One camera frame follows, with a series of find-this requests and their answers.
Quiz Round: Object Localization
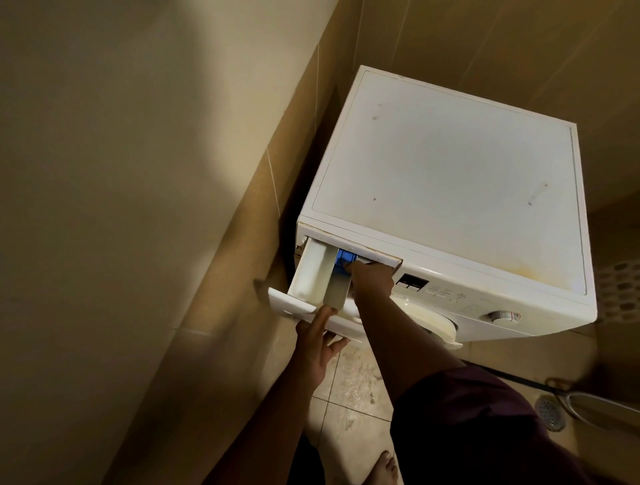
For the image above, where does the person's left hand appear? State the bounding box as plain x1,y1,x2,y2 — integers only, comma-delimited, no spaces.
287,306,351,395

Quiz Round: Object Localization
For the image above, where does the person's right hand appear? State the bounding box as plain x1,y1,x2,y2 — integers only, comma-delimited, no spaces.
344,260,396,300

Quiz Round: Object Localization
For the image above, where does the white detergent drawer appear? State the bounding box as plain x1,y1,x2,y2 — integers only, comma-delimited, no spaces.
267,237,373,343

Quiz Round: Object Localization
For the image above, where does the person's left forearm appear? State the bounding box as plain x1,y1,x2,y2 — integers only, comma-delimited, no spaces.
202,372,326,485

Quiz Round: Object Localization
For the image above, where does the person's right forearm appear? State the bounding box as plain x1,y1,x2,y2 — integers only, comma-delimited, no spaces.
354,292,468,406

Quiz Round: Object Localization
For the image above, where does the blue drawer insert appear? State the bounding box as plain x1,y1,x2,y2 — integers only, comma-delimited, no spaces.
336,249,360,275

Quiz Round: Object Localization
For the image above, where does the black display panel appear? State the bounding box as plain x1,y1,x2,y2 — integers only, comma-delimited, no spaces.
395,273,430,292

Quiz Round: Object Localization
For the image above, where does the round washing machine door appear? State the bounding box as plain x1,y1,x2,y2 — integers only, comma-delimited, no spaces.
389,294,464,350

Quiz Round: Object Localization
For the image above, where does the white front-load washing machine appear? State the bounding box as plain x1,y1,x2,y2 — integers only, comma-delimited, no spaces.
291,65,598,350

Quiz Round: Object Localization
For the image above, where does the dark trouser leg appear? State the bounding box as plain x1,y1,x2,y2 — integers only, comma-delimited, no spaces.
286,434,327,485

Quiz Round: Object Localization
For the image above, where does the person's bare foot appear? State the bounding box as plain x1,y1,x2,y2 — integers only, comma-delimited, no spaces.
362,450,401,485

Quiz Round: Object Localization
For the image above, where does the dark maroon shirt sleeve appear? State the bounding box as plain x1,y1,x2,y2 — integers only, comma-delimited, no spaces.
389,364,603,485

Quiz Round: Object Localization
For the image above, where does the round metal floor drain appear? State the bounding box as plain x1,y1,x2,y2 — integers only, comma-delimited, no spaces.
534,394,569,433

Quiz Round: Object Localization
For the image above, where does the black cable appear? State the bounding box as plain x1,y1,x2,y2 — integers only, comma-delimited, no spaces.
459,359,568,398

